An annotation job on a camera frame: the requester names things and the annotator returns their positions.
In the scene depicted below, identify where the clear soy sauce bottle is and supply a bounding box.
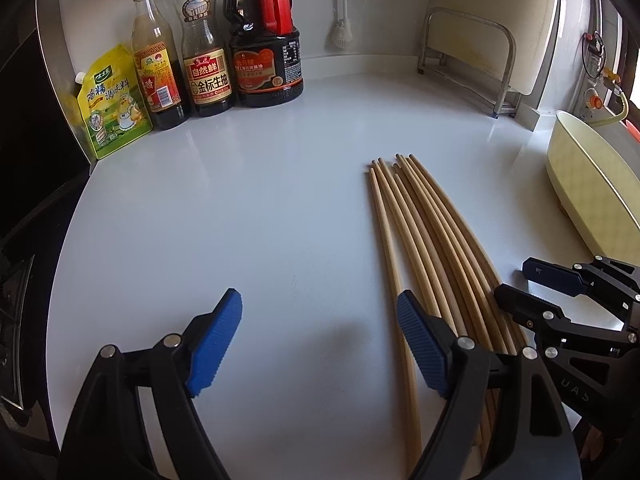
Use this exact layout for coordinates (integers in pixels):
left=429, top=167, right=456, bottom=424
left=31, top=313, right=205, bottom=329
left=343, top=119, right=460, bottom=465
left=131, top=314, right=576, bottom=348
left=173, top=0, right=236, bottom=118

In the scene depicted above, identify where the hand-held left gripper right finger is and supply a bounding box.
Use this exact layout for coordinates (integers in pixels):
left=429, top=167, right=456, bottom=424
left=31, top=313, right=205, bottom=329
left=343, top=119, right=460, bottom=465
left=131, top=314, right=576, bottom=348
left=396, top=289, right=583, bottom=480

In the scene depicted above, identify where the cream plastic basin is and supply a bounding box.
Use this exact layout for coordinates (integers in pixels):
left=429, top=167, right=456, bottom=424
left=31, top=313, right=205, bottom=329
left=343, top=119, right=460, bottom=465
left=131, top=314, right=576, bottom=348
left=546, top=110, right=640, bottom=266

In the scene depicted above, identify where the white cutting board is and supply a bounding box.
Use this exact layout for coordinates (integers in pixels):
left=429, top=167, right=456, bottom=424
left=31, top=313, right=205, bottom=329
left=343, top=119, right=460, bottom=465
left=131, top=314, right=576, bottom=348
left=430, top=0, right=561, bottom=96

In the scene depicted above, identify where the black gas stove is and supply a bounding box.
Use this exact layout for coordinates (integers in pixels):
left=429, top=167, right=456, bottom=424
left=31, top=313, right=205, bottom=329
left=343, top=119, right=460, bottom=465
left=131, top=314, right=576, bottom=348
left=0, top=25, right=96, bottom=461

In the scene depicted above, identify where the bundle of wooden chopsticks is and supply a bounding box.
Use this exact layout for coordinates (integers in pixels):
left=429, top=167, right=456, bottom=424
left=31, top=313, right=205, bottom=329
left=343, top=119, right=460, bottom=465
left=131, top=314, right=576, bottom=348
left=369, top=153, right=531, bottom=480

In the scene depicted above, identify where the gas shutoff valve red knob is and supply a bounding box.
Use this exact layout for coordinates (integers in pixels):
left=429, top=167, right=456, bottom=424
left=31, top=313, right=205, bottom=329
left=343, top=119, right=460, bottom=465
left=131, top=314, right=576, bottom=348
left=582, top=30, right=607, bottom=81

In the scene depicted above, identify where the white dish brush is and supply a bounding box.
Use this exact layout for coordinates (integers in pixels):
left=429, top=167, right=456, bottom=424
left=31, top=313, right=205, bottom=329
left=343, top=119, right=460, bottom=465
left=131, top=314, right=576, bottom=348
left=327, top=0, right=356, bottom=51

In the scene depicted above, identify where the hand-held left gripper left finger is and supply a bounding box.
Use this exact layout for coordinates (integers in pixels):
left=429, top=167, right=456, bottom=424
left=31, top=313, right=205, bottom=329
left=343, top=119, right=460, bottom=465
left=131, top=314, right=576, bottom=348
left=57, top=287, right=244, bottom=480

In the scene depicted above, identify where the large soy sauce jug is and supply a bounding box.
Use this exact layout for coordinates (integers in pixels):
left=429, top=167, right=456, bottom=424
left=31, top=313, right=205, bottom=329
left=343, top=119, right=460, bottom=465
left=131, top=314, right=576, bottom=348
left=222, top=0, right=305, bottom=108

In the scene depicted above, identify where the stainless steel rack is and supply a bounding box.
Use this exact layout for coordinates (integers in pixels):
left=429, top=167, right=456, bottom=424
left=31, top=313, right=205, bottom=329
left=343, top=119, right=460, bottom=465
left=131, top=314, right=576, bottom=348
left=417, top=7, right=518, bottom=118

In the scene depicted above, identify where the dark vinegar bottle yellow cap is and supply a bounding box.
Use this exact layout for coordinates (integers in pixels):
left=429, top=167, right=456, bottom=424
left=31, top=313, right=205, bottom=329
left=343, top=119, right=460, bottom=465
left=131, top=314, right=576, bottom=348
left=131, top=0, right=191, bottom=131

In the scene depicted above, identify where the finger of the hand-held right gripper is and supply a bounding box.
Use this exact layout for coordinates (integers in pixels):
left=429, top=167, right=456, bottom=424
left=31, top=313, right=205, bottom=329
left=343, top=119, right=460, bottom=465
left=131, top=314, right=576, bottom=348
left=494, top=284, right=638, bottom=351
left=521, top=255, right=640, bottom=331

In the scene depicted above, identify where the yellow green seasoning pouch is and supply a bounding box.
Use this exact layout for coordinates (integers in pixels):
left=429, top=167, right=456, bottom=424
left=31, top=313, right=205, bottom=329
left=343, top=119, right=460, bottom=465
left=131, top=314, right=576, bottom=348
left=75, top=44, right=153, bottom=161

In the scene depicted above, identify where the gas valve with hose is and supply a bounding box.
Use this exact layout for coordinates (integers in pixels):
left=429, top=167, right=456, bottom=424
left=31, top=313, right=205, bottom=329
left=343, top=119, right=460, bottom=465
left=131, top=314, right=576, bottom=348
left=590, top=87, right=628, bottom=128

